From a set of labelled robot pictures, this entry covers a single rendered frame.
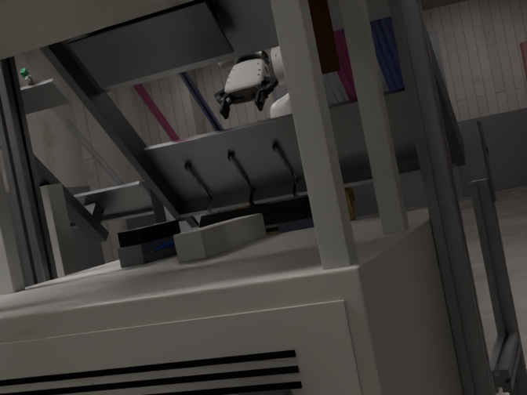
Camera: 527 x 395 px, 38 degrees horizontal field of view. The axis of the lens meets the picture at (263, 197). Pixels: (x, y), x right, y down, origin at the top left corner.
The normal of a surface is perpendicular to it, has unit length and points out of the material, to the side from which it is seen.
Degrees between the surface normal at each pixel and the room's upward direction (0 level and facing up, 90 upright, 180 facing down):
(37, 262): 90
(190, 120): 90
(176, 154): 136
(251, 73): 46
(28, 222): 90
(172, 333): 90
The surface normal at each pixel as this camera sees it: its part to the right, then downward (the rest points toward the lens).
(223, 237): 0.91, -0.17
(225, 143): -0.12, 0.77
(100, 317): -0.37, 0.08
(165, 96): -0.14, 0.04
